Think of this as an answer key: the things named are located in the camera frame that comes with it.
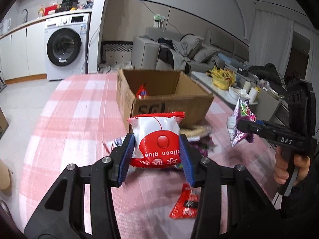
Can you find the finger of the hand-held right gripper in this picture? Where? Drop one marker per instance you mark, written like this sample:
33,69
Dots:
249,129
271,126

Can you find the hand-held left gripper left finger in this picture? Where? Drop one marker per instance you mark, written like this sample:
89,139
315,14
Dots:
125,156

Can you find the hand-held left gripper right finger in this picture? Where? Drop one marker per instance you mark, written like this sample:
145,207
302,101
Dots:
186,159

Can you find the purple silver snack packet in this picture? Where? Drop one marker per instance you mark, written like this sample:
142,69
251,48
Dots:
245,112

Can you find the white red snack packet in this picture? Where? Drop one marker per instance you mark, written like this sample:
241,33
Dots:
159,129

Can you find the brown cardboard box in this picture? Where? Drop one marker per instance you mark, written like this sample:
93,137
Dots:
154,109

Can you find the person's right forearm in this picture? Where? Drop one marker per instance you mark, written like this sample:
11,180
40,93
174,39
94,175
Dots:
304,201

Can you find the person's right hand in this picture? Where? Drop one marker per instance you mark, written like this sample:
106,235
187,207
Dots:
279,169

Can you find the white purple snack packet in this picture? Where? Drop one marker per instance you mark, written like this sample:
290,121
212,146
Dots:
114,144

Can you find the white grey coffee table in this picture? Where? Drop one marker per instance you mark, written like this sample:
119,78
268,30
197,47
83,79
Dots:
266,107

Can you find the dark purple snack packet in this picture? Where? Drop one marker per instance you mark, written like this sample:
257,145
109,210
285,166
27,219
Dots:
203,145

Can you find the beige snack packet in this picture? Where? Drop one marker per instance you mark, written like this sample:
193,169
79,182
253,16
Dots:
197,131

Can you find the white bowl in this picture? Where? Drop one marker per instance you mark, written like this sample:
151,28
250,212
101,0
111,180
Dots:
235,93

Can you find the red black snack packet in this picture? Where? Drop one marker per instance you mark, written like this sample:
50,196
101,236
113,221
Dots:
183,204

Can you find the black bag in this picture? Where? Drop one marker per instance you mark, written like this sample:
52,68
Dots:
265,73

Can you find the yellow plastic bag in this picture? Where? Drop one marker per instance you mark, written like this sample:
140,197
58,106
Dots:
221,78

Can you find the pink checked tablecloth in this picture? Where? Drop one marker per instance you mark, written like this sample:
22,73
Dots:
74,129

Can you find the red blue snack packet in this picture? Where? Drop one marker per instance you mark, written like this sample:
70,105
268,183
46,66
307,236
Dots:
142,92

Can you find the blue cushion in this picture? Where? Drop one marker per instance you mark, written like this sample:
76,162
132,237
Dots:
228,58

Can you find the white curtain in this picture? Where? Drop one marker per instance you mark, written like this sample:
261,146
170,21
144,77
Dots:
271,34

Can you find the grey sofa pillow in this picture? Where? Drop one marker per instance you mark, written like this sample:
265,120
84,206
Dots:
192,42
205,53

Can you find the crumpled white cloth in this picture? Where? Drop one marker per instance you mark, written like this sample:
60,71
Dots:
112,67

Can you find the grey jacket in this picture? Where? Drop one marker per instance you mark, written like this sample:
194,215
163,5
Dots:
179,54

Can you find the grey sofa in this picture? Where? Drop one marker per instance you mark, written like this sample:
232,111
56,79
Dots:
144,54

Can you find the black garment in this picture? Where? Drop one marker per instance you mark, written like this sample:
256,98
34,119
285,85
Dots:
164,53

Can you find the black white patterned panel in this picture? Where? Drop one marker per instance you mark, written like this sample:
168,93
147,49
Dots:
117,46

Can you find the tan rounded object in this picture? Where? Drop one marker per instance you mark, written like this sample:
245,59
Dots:
5,179

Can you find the small cardboard floor box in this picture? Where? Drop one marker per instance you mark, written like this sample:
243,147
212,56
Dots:
3,124

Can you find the white washing machine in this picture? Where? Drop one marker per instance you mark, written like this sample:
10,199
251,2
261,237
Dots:
64,44

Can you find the white kitchen counter cabinet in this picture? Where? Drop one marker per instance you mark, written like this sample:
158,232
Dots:
20,52

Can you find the grey plastic bag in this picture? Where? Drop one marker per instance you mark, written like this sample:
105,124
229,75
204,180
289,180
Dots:
87,4

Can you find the red storage box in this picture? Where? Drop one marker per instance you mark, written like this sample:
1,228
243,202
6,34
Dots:
51,10

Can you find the yellow liquid bottle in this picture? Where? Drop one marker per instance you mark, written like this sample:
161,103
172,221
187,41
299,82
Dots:
40,12

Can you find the curved kitchen faucet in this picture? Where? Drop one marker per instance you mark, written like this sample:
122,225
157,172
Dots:
25,12

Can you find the white electric kettle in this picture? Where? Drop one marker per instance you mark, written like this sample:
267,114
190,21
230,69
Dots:
6,26

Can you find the wall power socket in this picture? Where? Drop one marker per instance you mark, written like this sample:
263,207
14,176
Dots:
158,21

